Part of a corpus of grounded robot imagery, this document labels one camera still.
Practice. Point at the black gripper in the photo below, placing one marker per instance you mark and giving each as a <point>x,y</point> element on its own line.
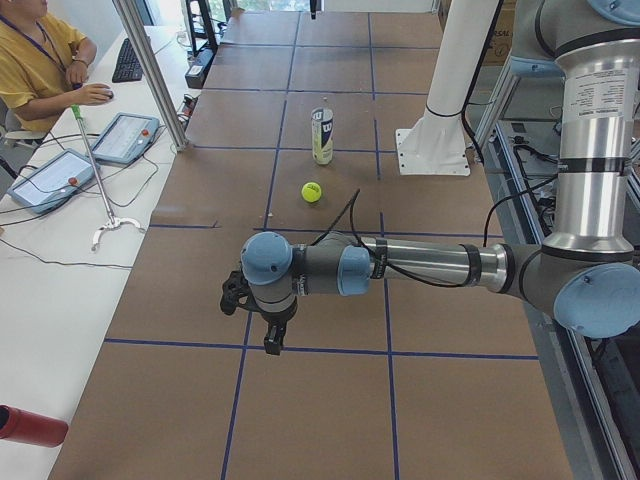
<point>278,317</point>

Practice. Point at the yellow tennis ball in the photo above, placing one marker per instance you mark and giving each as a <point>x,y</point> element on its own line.
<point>311,192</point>

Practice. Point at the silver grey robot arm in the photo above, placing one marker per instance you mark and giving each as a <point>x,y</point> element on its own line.
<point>581,275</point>

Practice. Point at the clear tennis ball can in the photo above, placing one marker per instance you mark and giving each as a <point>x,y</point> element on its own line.
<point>322,135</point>

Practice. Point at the reacher grabber tool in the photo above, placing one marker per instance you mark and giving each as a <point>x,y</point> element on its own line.
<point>113,222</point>

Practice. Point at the far teach pendant tablet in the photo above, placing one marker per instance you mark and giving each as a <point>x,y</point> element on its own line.
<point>125,138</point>

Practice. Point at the teach pendant tablet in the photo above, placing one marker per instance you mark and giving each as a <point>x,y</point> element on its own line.
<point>125,138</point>
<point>54,182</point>

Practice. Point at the red cylinder bottle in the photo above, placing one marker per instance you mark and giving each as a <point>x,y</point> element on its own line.
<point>26,427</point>

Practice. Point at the near teach pendant tablet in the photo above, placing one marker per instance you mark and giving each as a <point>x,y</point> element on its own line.
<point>54,182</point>

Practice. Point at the black keyboard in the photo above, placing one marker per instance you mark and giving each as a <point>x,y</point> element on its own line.
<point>127,67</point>

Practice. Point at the cardboard box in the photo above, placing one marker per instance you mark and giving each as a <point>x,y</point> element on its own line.
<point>501,41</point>

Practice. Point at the person in yellow shirt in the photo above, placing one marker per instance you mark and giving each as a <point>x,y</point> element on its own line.
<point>44,65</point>

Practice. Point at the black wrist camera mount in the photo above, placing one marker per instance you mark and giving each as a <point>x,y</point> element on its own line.
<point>236,293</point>

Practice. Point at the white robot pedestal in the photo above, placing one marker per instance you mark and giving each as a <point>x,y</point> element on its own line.
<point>435,145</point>

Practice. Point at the aluminium frame post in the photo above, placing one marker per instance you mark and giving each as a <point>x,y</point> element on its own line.
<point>136,33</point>

